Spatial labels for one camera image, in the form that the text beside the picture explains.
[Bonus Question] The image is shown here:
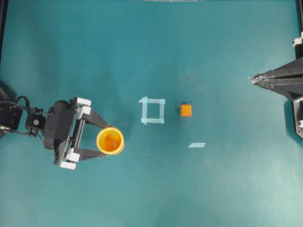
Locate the orange cube block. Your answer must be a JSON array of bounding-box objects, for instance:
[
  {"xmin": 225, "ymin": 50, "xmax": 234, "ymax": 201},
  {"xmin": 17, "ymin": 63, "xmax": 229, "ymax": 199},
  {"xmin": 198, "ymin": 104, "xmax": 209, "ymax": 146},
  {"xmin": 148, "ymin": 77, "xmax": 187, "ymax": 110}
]
[{"xmin": 180, "ymin": 102, "xmax": 192, "ymax": 117}]

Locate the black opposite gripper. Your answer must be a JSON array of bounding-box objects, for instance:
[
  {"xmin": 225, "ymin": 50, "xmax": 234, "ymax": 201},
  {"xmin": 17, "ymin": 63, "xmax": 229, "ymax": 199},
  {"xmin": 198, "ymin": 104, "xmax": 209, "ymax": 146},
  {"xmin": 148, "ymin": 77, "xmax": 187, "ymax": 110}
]
[{"xmin": 250, "ymin": 32, "xmax": 303, "ymax": 139}]

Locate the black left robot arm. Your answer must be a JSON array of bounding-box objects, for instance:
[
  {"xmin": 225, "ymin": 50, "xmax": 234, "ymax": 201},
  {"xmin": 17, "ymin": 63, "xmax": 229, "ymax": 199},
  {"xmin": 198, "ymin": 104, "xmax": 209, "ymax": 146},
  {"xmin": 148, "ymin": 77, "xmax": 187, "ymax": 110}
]
[{"xmin": 0, "ymin": 37, "xmax": 303, "ymax": 170}]

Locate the orange plastic cup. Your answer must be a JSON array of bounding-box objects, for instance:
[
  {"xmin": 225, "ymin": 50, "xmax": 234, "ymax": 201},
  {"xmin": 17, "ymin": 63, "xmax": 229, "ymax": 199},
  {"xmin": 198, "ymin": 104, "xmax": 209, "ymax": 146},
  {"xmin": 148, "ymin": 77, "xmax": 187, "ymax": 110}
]
[{"xmin": 96, "ymin": 127, "xmax": 125, "ymax": 155}]

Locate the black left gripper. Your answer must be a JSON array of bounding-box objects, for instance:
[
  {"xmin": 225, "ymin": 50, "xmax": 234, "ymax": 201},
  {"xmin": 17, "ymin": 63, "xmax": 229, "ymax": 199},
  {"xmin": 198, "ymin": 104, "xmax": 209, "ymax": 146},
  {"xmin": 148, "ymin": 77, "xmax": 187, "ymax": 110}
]
[{"xmin": 43, "ymin": 97, "xmax": 109, "ymax": 170}]

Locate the light tape square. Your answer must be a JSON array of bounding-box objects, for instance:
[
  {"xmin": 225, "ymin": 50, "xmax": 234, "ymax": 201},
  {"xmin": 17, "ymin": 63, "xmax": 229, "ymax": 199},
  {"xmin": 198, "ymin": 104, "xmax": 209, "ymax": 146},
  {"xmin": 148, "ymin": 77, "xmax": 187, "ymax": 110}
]
[{"xmin": 138, "ymin": 96, "xmax": 166, "ymax": 125}]

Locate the light tape strip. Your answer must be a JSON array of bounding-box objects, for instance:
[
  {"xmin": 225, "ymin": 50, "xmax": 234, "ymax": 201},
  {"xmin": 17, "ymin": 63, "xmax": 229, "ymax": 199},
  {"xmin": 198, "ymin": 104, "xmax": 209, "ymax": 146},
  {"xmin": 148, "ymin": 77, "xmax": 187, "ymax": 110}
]
[{"xmin": 189, "ymin": 142, "xmax": 206, "ymax": 148}]

